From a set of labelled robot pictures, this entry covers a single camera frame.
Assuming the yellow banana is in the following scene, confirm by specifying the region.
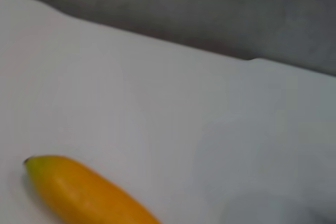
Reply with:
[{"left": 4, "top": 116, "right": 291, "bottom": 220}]
[{"left": 23, "top": 155, "right": 162, "bottom": 224}]

